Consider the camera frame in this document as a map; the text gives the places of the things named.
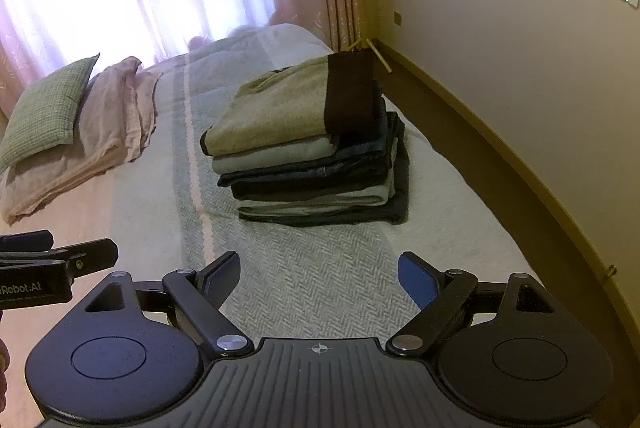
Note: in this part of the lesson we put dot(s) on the dark brown garment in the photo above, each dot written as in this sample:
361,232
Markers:
300,193

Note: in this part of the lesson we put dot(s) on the grey pink striped bedspread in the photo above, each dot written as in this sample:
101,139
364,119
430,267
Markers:
300,268

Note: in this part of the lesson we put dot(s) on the wooden baseboard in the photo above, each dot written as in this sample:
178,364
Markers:
500,142

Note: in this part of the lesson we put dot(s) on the green checked pillow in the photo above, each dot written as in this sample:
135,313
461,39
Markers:
45,112

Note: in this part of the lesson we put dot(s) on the person's left hand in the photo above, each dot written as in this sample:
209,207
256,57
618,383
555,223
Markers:
3,358

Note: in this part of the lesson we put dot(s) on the grey sweater with brown band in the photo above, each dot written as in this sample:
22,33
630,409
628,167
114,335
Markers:
280,107

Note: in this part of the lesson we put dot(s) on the black jacket with olive lining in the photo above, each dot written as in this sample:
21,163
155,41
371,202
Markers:
395,208

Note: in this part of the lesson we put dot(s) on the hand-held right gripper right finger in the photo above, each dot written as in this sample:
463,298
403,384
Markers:
415,280

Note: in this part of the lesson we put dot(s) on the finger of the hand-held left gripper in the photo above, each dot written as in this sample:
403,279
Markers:
95,258
25,242

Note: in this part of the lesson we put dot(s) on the folded pink blanket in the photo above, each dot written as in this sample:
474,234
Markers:
100,132

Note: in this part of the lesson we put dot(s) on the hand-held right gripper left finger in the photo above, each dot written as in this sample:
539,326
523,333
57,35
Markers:
222,275

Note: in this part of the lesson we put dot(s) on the light grey garment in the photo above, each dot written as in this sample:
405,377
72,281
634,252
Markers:
280,162

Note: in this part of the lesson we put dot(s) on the yellow wooden pole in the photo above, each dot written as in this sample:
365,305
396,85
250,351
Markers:
384,62

